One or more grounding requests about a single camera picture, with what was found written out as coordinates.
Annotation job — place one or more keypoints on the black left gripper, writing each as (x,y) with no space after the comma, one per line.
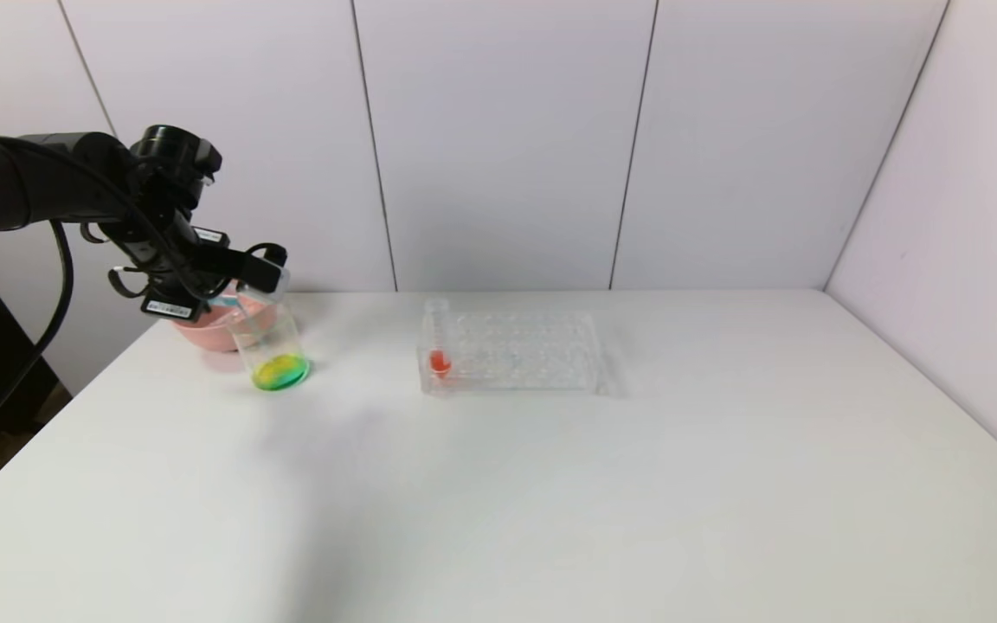
(171,305)

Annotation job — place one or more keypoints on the clear glass beaker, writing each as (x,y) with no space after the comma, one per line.
(280,372)

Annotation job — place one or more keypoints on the test tube with red pigment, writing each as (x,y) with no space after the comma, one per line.
(440,362)

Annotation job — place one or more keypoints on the clear acrylic test tube rack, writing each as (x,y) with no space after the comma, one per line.
(516,363)

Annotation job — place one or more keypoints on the pink bowl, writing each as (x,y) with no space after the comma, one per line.
(204,333)

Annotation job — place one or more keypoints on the black furniture piece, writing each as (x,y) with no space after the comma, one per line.
(1,363)

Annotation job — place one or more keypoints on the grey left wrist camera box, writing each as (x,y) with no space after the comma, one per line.
(269,285)

